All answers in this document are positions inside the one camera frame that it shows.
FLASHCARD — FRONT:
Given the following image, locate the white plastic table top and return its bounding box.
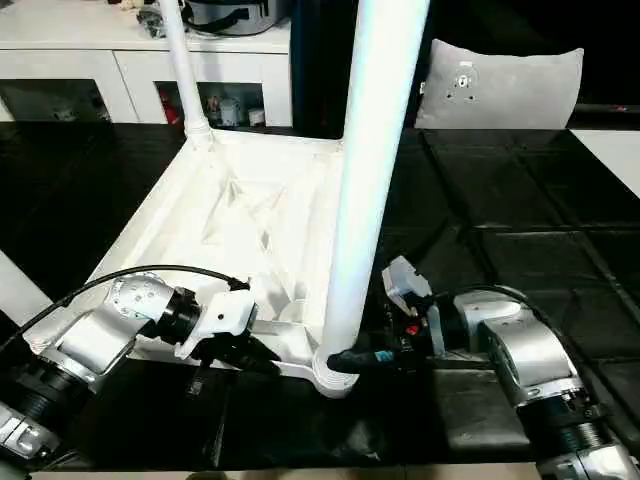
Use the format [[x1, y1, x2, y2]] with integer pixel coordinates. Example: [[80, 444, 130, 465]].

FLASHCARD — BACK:
[[22, 128, 363, 400]]

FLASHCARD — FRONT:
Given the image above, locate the white plastic table leg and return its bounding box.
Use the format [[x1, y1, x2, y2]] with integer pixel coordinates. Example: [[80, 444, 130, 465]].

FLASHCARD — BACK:
[[0, 248, 53, 328], [312, 0, 432, 400], [158, 0, 214, 148]]

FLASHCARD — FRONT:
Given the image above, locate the black work mat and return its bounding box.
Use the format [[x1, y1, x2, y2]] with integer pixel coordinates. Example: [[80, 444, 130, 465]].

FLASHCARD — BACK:
[[0, 120, 640, 473]]

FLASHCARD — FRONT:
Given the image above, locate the grey cushion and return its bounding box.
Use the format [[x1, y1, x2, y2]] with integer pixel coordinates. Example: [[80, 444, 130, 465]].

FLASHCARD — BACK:
[[414, 38, 586, 132]]

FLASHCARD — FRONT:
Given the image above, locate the white board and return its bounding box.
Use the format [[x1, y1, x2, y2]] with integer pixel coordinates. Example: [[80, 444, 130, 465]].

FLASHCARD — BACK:
[[571, 128, 640, 198]]

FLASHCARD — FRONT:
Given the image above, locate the black cabinet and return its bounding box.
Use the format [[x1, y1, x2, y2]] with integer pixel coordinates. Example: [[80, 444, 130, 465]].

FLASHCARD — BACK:
[[290, 0, 433, 132]]

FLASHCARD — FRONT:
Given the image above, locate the white cabinet with glass doors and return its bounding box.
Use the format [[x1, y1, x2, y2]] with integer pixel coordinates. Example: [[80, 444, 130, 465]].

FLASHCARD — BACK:
[[0, 0, 294, 127]]

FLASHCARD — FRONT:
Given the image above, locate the dark gear on cabinet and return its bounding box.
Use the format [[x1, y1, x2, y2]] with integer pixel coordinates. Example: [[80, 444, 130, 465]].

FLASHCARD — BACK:
[[138, 0, 293, 38]]

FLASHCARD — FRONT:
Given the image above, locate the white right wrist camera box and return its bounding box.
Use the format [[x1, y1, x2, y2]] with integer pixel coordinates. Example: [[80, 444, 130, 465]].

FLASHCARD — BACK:
[[382, 255, 434, 313]]

